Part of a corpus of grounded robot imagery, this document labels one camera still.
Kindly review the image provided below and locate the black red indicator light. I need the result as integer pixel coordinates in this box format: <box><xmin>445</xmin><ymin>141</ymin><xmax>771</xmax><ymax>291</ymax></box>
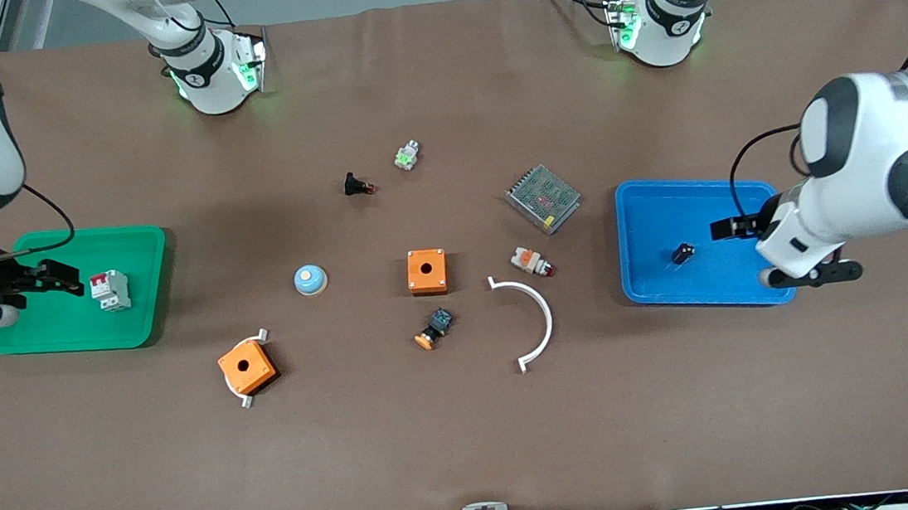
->
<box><xmin>341</xmin><ymin>169</ymin><xmax>377</xmax><ymax>199</ymax></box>

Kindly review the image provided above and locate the blue plastic tray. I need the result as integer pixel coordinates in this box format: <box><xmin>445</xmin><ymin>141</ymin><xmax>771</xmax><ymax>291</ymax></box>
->
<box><xmin>612</xmin><ymin>165</ymin><xmax>799</xmax><ymax>321</ymax></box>

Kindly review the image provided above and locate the black right base cable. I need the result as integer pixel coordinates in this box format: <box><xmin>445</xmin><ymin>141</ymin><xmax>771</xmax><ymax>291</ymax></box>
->
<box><xmin>180</xmin><ymin>0</ymin><xmax>238</xmax><ymax>35</ymax></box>

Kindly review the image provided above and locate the green white push button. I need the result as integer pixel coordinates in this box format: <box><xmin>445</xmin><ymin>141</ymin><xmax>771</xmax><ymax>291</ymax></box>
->
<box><xmin>392</xmin><ymin>138</ymin><xmax>423</xmax><ymax>173</ymax></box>

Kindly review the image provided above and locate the blue dome buzzer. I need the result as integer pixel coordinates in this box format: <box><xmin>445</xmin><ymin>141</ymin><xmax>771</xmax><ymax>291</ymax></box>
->
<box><xmin>292</xmin><ymin>262</ymin><xmax>331</xmax><ymax>299</ymax></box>

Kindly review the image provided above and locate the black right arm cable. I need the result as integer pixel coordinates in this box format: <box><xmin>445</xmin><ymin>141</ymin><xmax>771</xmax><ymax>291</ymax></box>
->
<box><xmin>0</xmin><ymin>178</ymin><xmax>79</xmax><ymax>263</ymax></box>

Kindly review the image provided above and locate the white curved bracket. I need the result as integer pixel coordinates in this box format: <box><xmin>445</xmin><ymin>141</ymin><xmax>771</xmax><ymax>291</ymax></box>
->
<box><xmin>487</xmin><ymin>271</ymin><xmax>558</xmax><ymax>377</ymax></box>

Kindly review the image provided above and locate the green plastic tray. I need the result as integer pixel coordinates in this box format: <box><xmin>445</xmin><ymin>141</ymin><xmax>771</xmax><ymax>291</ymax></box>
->
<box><xmin>0</xmin><ymin>220</ymin><xmax>177</xmax><ymax>362</ymax></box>

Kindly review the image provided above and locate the orange button box plain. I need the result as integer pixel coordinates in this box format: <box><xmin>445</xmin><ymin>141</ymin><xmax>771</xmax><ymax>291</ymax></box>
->
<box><xmin>405</xmin><ymin>246</ymin><xmax>451</xmax><ymax>298</ymax></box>

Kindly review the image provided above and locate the red white push button switch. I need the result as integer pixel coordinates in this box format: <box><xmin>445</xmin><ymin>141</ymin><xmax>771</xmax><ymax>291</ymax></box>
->
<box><xmin>509</xmin><ymin>244</ymin><xmax>557</xmax><ymax>282</ymax></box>

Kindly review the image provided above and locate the brown table mat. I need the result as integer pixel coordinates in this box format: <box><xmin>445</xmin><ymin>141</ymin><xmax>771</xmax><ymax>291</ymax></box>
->
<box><xmin>0</xmin><ymin>0</ymin><xmax>908</xmax><ymax>510</ymax></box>

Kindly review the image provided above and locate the white red circuit breaker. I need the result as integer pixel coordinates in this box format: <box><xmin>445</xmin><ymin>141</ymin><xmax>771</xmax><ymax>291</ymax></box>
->
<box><xmin>87</xmin><ymin>268</ymin><xmax>134</xmax><ymax>316</ymax></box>

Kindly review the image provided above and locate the orange button box white bracket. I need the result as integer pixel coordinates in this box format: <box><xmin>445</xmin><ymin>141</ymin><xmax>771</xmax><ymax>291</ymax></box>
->
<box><xmin>214</xmin><ymin>328</ymin><xmax>283</xmax><ymax>411</ymax></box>

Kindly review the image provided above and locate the aluminium frame post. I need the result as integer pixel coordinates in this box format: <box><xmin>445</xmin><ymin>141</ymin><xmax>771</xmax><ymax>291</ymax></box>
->
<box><xmin>0</xmin><ymin>0</ymin><xmax>61</xmax><ymax>53</ymax></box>

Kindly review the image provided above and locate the metal mesh power supply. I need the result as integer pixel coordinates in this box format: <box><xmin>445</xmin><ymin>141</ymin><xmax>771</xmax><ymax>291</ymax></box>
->
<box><xmin>503</xmin><ymin>161</ymin><xmax>586</xmax><ymax>240</ymax></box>

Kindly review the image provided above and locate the orange cap push button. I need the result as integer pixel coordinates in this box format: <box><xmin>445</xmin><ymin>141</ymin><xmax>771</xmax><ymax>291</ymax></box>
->
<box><xmin>411</xmin><ymin>307</ymin><xmax>458</xmax><ymax>352</ymax></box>

